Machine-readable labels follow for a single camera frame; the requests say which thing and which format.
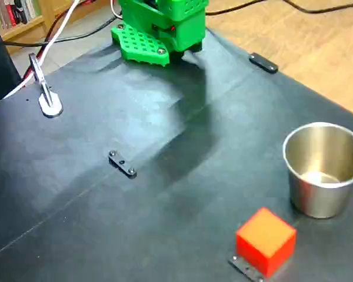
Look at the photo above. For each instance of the red cube block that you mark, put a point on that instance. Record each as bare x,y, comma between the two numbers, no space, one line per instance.
264,243

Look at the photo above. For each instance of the black table mat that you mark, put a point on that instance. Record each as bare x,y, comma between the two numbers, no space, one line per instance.
135,205

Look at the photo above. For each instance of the grey metal clamp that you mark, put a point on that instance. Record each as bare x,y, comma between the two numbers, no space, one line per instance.
50,107

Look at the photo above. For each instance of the stainless steel cup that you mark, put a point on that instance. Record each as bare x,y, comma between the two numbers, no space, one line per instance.
317,199

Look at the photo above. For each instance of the black fabric object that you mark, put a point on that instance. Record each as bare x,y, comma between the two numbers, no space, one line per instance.
0,64

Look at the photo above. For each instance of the red book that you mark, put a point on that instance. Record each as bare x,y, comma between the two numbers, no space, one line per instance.
10,14

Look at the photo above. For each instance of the black bracket plate with screws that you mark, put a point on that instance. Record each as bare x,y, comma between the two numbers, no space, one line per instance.
244,268
263,63
122,163

